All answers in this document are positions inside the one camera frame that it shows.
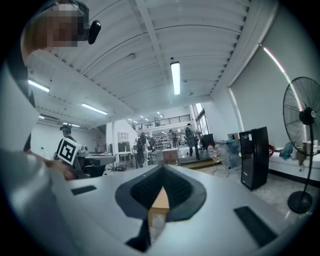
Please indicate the person's shirt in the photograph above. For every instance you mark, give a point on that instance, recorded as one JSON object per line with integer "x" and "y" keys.
{"x": 12, "y": 112}

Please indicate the wooden step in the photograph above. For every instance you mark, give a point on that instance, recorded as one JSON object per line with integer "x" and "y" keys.
{"x": 197, "y": 165}

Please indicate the cardboard box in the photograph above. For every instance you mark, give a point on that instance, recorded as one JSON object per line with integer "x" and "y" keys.
{"x": 233, "y": 136}

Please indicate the wooden oval table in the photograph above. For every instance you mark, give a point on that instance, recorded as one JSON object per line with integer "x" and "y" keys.
{"x": 160, "y": 200}

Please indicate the black low cabinet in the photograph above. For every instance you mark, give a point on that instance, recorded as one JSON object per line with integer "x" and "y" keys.
{"x": 208, "y": 141}

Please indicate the white window bench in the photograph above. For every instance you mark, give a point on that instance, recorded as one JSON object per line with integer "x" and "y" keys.
{"x": 287, "y": 167}

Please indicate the black mezzanine railing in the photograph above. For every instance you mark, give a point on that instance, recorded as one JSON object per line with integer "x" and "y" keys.
{"x": 175, "y": 119}

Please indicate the grey roller blind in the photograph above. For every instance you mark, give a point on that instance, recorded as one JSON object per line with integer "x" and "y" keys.
{"x": 295, "y": 57}
{"x": 262, "y": 105}

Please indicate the large blue water jug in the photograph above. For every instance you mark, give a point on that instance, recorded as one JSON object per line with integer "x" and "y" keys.
{"x": 233, "y": 153}

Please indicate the long ceiling light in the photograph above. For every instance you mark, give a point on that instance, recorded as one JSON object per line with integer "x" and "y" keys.
{"x": 38, "y": 86}
{"x": 94, "y": 109}
{"x": 175, "y": 77}

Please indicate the person's head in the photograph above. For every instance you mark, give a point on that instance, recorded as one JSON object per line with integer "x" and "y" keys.
{"x": 37, "y": 32}

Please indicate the white wall shelf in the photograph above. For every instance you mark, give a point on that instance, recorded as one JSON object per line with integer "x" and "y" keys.
{"x": 123, "y": 137}

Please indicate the blue cloth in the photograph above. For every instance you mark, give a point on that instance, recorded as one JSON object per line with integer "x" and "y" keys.
{"x": 286, "y": 150}

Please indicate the black glass-door cabinet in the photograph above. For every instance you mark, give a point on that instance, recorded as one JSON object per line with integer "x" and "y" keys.
{"x": 252, "y": 160}

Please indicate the person's left forearm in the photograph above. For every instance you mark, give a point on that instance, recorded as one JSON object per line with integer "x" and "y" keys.
{"x": 62, "y": 172}

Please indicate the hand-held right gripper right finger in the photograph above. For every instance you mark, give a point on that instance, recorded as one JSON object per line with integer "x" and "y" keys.
{"x": 212, "y": 212}

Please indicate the wooden cabinet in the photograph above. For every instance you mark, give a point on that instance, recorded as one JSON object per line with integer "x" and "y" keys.
{"x": 170, "y": 157}

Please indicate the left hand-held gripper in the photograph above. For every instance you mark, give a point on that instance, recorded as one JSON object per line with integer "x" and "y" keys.
{"x": 67, "y": 151}

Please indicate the clear water bottle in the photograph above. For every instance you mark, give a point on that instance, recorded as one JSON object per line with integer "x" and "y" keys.
{"x": 211, "y": 149}
{"x": 219, "y": 150}

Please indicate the black standing fan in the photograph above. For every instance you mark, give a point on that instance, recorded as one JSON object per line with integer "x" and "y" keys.
{"x": 307, "y": 116}

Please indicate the tall glass window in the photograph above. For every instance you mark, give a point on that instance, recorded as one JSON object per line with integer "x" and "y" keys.
{"x": 201, "y": 120}

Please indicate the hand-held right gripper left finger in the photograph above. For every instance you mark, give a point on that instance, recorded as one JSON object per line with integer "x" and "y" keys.
{"x": 105, "y": 212}

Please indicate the black head-mounted camera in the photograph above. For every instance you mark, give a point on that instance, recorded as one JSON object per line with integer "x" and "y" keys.
{"x": 94, "y": 31}

